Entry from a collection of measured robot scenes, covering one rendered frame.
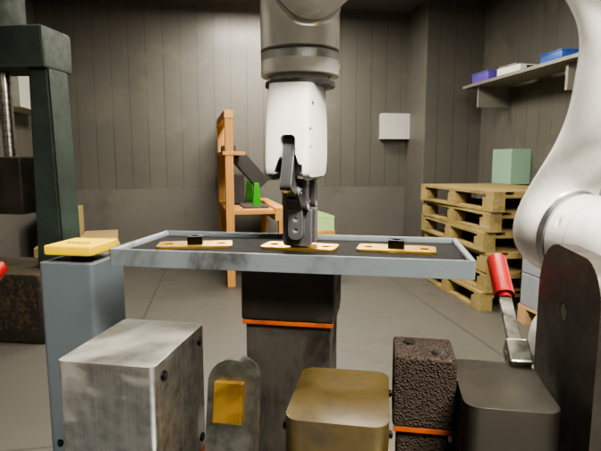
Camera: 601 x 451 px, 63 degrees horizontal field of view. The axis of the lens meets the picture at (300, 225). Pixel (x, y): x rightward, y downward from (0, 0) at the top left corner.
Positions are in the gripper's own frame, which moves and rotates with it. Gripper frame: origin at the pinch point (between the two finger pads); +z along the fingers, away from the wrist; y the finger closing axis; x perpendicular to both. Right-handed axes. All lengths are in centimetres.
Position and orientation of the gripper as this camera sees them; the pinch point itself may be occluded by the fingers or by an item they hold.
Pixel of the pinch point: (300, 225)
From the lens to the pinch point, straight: 55.3
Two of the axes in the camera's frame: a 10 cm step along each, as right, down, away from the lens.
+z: 0.0, 9.9, 1.3
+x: 9.7, 0.3, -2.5
